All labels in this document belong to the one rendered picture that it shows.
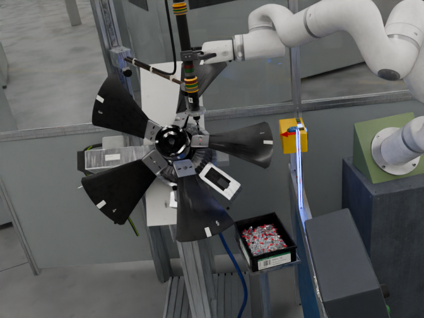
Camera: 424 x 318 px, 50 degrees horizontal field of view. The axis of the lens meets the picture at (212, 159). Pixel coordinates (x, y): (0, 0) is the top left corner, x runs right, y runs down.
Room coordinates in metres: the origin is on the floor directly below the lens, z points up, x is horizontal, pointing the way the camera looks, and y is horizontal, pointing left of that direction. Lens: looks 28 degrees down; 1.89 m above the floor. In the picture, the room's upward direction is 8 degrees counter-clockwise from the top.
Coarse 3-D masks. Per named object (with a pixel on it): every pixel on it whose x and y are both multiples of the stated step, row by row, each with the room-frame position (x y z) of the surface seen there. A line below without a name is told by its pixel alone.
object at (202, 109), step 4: (180, 84) 1.50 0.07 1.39; (184, 88) 1.48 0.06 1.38; (184, 92) 1.48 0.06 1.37; (188, 100) 1.48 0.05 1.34; (188, 104) 1.48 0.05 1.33; (188, 108) 1.48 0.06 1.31; (200, 108) 1.47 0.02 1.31; (204, 108) 1.46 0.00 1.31; (188, 112) 1.45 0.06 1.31; (192, 112) 1.44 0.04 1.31; (196, 112) 1.44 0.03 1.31; (200, 112) 1.43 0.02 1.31; (204, 112) 1.45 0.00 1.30; (192, 116) 1.43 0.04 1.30; (196, 116) 1.43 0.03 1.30
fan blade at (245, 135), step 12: (228, 132) 1.50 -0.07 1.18; (240, 132) 1.49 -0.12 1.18; (252, 132) 1.48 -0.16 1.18; (216, 144) 1.42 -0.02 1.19; (228, 144) 1.42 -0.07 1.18; (240, 144) 1.42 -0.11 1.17; (252, 144) 1.41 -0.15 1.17; (264, 144) 1.41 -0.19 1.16; (240, 156) 1.36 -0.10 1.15; (252, 156) 1.36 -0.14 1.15; (264, 156) 1.36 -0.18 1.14
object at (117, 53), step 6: (114, 48) 2.04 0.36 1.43; (120, 48) 2.03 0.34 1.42; (126, 48) 2.02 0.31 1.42; (114, 54) 1.98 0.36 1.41; (120, 54) 1.96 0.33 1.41; (126, 54) 1.97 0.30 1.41; (114, 60) 1.99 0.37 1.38; (120, 60) 1.95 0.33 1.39; (120, 66) 1.95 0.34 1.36; (126, 66) 1.97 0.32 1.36
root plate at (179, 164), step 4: (180, 160) 1.43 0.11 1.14; (184, 160) 1.44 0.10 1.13; (188, 160) 1.45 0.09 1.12; (176, 164) 1.40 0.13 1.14; (180, 164) 1.42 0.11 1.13; (184, 164) 1.43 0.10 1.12; (188, 164) 1.44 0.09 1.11; (176, 168) 1.39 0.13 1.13; (188, 168) 1.42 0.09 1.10; (192, 168) 1.43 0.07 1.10; (176, 172) 1.38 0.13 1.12; (180, 172) 1.39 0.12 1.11; (184, 172) 1.40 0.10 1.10; (188, 172) 1.41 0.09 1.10; (192, 172) 1.42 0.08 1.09; (180, 176) 1.37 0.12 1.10
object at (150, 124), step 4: (148, 120) 1.52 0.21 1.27; (148, 124) 1.52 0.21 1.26; (152, 124) 1.51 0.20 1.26; (156, 124) 1.50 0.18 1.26; (148, 128) 1.52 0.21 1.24; (152, 128) 1.51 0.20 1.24; (156, 128) 1.50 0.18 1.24; (160, 128) 1.49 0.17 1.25; (148, 132) 1.53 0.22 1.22; (156, 132) 1.51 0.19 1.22; (144, 136) 1.54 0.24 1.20; (148, 136) 1.53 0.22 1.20; (152, 136) 1.52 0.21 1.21; (152, 140) 1.52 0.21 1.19
